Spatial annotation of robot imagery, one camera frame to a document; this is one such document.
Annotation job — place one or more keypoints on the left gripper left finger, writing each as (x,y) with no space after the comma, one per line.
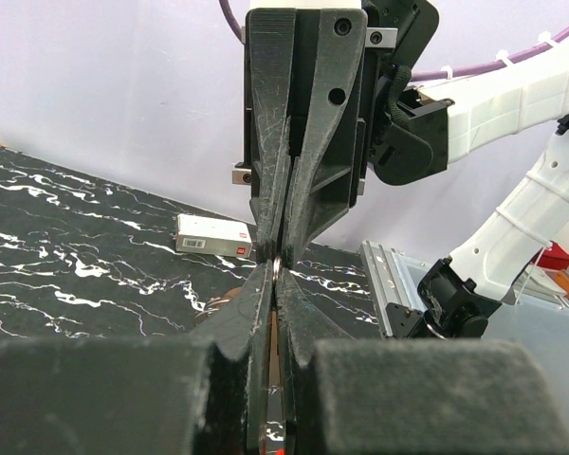
(203,392)

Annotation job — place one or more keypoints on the steel key holder red handle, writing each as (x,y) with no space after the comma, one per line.
(275,332)

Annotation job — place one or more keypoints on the white box red label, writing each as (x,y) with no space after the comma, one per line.
(206,235)

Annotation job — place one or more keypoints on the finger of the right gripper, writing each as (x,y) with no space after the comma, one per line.
(322,177)
(269,50)

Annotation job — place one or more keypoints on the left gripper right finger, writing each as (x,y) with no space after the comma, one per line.
(410,396)

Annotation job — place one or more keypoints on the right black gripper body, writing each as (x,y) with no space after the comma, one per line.
(394,137)

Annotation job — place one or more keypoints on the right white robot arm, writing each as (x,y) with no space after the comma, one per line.
(476,159)

